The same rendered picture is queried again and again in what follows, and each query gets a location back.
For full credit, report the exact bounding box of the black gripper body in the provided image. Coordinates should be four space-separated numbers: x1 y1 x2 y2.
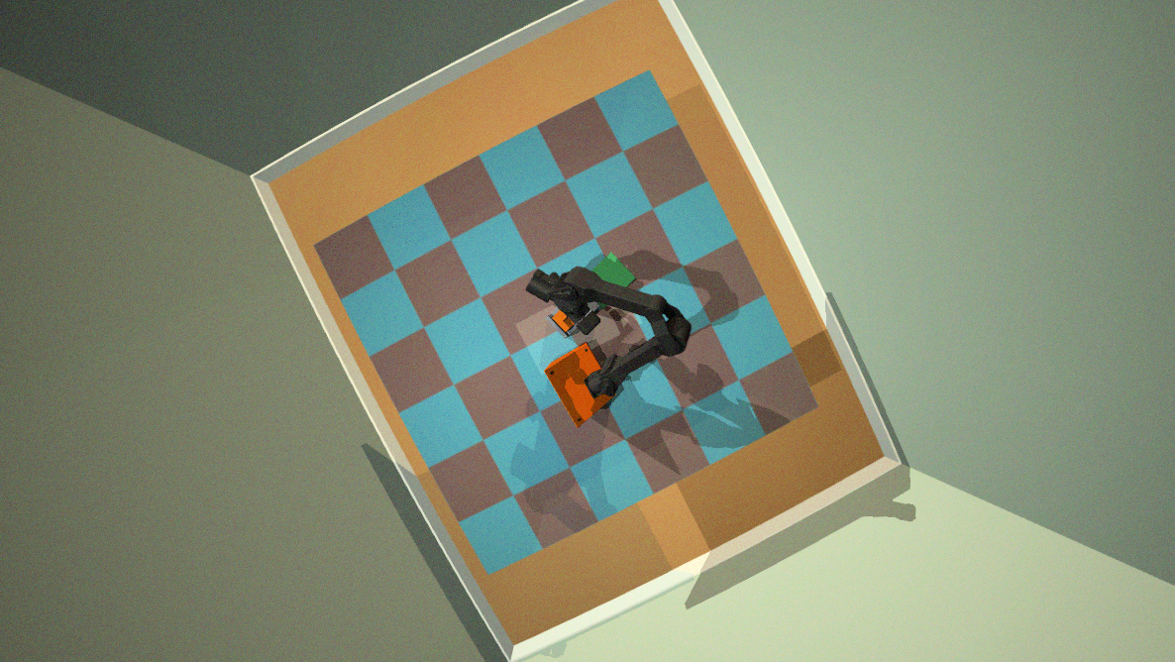
549 272 600 335

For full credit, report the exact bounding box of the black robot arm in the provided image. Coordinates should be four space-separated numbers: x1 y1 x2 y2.
526 267 692 397

